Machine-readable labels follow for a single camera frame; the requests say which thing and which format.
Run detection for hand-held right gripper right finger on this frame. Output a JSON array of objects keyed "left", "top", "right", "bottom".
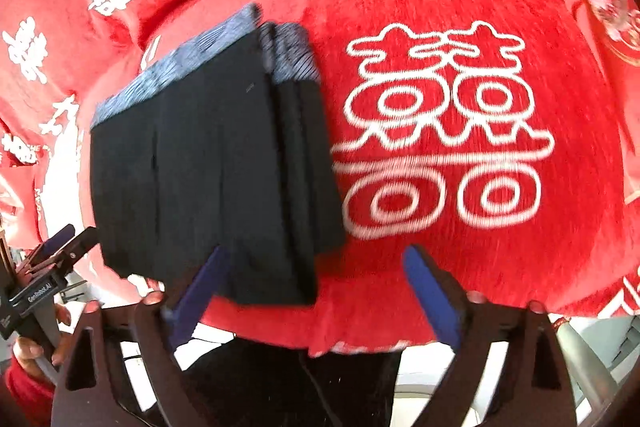
[{"left": 402, "top": 245, "right": 591, "bottom": 427}]

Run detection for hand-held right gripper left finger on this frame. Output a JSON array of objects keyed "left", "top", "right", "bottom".
[{"left": 50, "top": 246, "right": 232, "bottom": 427}]

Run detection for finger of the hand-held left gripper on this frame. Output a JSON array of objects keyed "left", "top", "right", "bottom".
[
  {"left": 50, "top": 228, "right": 99, "bottom": 268},
  {"left": 25, "top": 224, "right": 76, "bottom": 270}
]

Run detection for dark pants with grey waistband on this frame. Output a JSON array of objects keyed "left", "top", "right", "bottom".
[{"left": 90, "top": 3, "right": 347, "bottom": 307}]

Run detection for person's left forearm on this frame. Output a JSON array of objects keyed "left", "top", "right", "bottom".
[{"left": 2, "top": 359, "right": 56, "bottom": 427}]

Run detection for person's left hand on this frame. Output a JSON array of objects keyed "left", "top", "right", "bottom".
[{"left": 12, "top": 302, "right": 73, "bottom": 380}]

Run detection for red printed blanket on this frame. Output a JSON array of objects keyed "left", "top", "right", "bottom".
[{"left": 0, "top": 0, "right": 640, "bottom": 355}]

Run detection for person's legs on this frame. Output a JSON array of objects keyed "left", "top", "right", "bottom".
[{"left": 190, "top": 339, "right": 403, "bottom": 427}]

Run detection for grey tube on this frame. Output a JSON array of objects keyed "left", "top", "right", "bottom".
[{"left": 555, "top": 319, "right": 621, "bottom": 427}]

